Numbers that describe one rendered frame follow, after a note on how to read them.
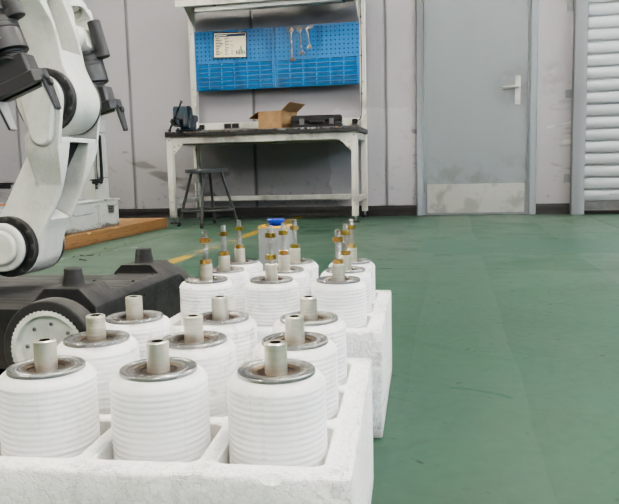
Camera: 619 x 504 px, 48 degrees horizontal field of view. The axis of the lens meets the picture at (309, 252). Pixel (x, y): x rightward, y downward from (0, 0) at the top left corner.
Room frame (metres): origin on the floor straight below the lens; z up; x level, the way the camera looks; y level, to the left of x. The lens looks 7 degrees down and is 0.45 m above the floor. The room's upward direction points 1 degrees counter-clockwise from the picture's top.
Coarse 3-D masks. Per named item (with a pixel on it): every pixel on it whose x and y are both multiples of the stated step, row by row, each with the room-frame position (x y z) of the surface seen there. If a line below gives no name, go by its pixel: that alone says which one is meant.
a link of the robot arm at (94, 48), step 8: (88, 24) 1.88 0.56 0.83; (96, 24) 1.88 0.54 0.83; (80, 32) 1.84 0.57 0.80; (88, 32) 1.90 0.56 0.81; (96, 32) 1.88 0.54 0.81; (80, 40) 1.84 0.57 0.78; (88, 40) 1.88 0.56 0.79; (96, 40) 1.88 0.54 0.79; (104, 40) 1.89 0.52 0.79; (88, 48) 1.88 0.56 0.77; (96, 48) 1.88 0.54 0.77; (104, 48) 1.88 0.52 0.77; (88, 56) 1.86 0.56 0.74; (96, 56) 1.87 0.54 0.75; (104, 56) 1.89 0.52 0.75; (88, 64) 1.86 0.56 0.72
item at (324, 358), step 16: (256, 352) 0.76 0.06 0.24; (288, 352) 0.74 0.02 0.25; (304, 352) 0.74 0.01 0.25; (320, 352) 0.74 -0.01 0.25; (336, 352) 0.76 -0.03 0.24; (320, 368) 0.74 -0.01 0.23; (336, 368) 0.77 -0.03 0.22; (336, 384) 0.77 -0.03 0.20; (336, 400) 0.76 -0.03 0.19; (336, 416) 0.76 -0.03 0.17
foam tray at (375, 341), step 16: (384, 304) 1.33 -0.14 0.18; (176, 320) 1.23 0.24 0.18; (368, 320) 1.24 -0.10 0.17; (384, 320) 1.21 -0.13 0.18; (352, 336) 1.12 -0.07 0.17; (368, 336) 1.11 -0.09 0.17; (384, 336) 1.20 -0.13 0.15; (352, 352) 1.12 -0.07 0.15; (368, 352) 1.11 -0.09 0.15; (384, 352) 1.20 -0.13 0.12; (384, 368) 1.19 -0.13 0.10; (384, 384) 1.19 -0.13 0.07; (384, 400) 1.18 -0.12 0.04; (384, 416) 1.17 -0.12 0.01
